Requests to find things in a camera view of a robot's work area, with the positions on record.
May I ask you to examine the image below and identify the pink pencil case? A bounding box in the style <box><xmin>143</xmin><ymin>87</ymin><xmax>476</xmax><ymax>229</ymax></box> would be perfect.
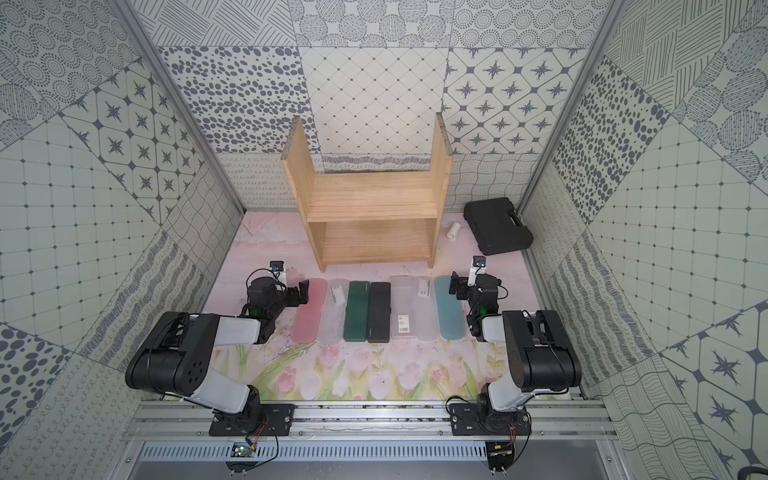
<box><xmin>291</xmin><ymin>278</ymin><xmax>328</xmax><ymax>344</ymax></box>

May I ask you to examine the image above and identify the teal pencil case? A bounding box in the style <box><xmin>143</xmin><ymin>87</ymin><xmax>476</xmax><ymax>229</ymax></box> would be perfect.
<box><xmin>434</xmin><ymin>276</ymin><xmax>467</xmax><ymax>340</ymax></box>

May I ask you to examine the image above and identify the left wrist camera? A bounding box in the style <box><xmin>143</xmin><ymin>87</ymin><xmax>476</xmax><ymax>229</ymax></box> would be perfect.
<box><xmin>269</xmin><ymin>260</ymin><xmax>287</xmax><ymax>284</ymax></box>

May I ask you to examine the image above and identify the white slotted cable duct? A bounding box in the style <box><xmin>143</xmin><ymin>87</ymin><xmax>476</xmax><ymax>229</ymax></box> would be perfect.
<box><xmin>139</xmin><ymin>440</ymin><xmax>486</xmax><ymax>463</ymax></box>

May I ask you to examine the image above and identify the black plastic tool case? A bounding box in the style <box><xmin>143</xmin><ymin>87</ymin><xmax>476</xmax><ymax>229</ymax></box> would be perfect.
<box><xmin>463</xmin><ymin>197</ymin><xmax>534</xmax><ymax>256</ymax></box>

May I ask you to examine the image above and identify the clear pencil case with label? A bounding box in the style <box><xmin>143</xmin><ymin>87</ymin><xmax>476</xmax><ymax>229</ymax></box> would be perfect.
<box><xmin>390</xmin><ymin>276</ymin><xmax>415</xmax><ymax>340</ymax></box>

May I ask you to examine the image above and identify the aluminium mounting rail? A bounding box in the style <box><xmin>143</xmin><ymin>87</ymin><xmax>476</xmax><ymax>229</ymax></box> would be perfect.
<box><xmin>125</xmin><ymin>400</ymin><xmax>618</xmax><ymax>441</ymax></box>

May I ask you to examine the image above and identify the clear white pencil case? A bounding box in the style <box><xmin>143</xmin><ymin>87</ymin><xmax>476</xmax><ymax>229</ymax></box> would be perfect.
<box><xmin>317</xmin><ymin>278</ymin><xmax>350</xmax><ymax>345</ymax></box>

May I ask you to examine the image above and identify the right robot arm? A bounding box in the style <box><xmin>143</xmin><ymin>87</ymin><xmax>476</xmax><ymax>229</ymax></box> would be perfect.
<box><xmin>448</xmin><ymin>270</ymin><xmax>582</xmax><ymax>417</ymax></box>

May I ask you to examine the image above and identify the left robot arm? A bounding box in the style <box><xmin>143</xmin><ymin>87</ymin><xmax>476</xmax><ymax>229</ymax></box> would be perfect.
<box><xmin>125</xmin><ymin>273</ymin><xmax>310</xmax><ymax>422</ymax></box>

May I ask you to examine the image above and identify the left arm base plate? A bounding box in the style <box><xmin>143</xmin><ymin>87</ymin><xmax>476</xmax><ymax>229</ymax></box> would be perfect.
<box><xmin>208</xmin><ymin>403</ymin><xmax>296</xmax><ymax>437</ymax></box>

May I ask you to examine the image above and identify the black pencil case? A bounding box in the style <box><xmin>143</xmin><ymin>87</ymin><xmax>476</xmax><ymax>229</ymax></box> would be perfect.
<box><xmin>367</xmin><ymin>282</ymin><xmax>391</xmax><ymax>343</ymax></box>

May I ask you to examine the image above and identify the wooden shelf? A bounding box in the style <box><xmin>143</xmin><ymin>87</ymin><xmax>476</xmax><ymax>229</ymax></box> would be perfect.
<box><xmin>281</xmin><ymin>113</ymin><xmax>453</xmax><ymax>272</ymax></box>

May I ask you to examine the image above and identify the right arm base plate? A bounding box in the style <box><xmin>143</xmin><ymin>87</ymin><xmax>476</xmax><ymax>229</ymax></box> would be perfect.
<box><xmin>445</xmin><ymin>401</ymin><xmax>531</xmax><ymax>437</ymax></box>

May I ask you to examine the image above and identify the dark green pencil case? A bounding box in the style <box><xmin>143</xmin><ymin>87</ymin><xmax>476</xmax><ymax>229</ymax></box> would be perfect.
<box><xmin>343</xmin><ymin>281</ymin><xmax>370</xmax><ymax>342</ymax></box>

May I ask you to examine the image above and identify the small white roll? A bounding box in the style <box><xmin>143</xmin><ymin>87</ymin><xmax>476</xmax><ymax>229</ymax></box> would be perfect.
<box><xmin>446</xmin><ymin>222</ymin><xmax>462</xmax><ymax>241</ymax></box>

